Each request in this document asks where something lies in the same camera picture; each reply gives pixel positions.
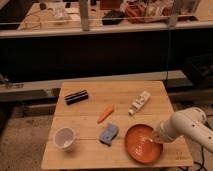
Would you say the orange ceramic bowl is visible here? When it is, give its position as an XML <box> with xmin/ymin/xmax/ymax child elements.
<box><xmin>125</xmin><ymin>124</ymin><xmax>163</xmax><ymax>164</ymax></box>

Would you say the orange tool on shelf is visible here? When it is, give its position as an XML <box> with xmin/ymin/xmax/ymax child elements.
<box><xmin>125</xmin><ymin>5</ymin><xmax>145</xmax><ymax>24</ymax></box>

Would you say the blue sponge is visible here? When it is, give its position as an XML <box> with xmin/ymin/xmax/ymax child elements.
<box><xmin>99</xmin><ymin>123</ymin><xmax>119</xmax><ymax>146</ymax></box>

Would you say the white plastic cup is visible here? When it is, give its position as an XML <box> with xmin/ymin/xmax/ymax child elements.
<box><xmin>53</xmin><ymin>127</ymin><xmax>76</xmax><ymax>151</ymax></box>

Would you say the orange toy carrot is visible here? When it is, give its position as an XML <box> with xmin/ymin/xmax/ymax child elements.
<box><xmin>97</xmin><ymin>106</ymin><xmax>114</xmax><ymax>124</ymax></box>

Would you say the black striped block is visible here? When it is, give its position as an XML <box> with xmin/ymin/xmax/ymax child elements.
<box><xmin>64</xmin><ymin>90</ymin><xmax>89</xmax><ymax>105</ymax></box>

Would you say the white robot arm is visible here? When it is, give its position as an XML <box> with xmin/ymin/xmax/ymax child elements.
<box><xmin>151</xmin><ymin>107</ymin><xmax>213</xmax><ymax>153</ymax></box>

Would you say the grey metal post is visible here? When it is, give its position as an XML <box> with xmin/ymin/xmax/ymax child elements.
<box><xmin>79</xmin><ymin>0</ymin><xmax>90</xmax><ymax>31</ymax></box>

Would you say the black bag on shelf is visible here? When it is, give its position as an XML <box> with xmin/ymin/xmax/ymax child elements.
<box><xmin>102</xmin><ymin>10</ymin><xmax>124</xmax><ymax>25</ymax></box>

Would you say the white tube bottle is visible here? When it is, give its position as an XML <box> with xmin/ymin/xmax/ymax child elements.
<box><xmin>128</xmin><ymin>91</ymin><xmax>151</xmax><ymax>116</ymax></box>

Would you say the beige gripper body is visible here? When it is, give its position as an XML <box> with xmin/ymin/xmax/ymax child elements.
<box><xmin>150</xmin><ymin>122</ymin><xmax>166</xmax><ymax>144</ymax></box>

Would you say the wooden table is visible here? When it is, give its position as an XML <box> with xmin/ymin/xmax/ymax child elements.
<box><xmin>40</xmin><ymin>80</ymin><xmax>195</xmax><ymax>171</ymax></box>

